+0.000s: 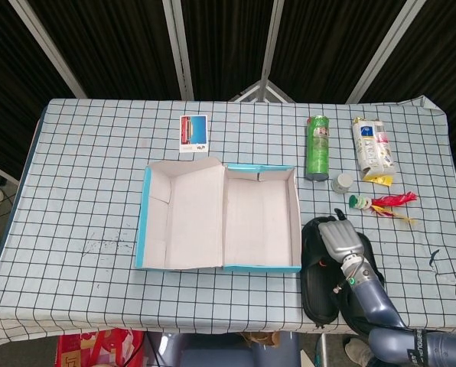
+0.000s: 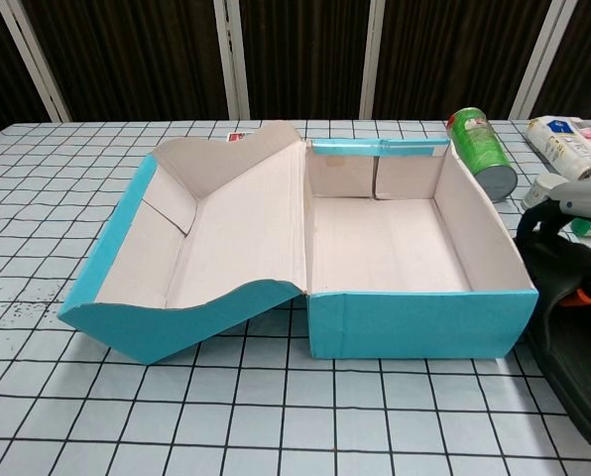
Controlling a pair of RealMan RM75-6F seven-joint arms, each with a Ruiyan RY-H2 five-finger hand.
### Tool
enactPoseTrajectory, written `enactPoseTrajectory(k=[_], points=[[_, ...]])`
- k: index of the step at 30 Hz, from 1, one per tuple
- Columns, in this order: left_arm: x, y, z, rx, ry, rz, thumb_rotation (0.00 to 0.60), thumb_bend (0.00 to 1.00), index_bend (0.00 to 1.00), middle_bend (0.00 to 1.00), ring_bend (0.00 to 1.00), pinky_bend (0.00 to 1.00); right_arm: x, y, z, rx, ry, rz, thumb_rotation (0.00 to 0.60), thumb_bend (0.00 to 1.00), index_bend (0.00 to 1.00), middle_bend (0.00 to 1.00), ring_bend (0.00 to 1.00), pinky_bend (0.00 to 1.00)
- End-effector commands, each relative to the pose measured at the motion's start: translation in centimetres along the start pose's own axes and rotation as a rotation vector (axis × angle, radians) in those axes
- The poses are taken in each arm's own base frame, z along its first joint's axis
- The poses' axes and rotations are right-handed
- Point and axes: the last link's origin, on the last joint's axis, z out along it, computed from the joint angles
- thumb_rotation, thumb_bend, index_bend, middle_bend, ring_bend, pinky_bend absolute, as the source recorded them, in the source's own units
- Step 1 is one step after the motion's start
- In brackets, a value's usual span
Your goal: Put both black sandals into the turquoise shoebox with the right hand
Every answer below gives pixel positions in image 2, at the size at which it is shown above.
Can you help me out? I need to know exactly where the green cylindrical snack can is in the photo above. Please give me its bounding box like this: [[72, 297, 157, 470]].
[[446, 106, 519, 202]]

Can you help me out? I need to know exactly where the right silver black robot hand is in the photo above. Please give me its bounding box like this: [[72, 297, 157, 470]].
[[517, 178, 591, 308]]

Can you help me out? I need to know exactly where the white black checkered tablecloth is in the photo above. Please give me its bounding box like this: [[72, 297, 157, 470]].
[[0, 117, 591, 476]]

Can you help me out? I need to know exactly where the black rubber slipper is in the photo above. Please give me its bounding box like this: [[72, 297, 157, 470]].
[[516, 202, 591, 476]]

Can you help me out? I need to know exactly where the crumpled white paper package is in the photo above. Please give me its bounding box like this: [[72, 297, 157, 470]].
[[526, 114, 591, 182]]

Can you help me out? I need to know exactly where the light blue cardboard shoe box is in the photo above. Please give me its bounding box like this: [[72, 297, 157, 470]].
[[59, 120, 540, 367]]

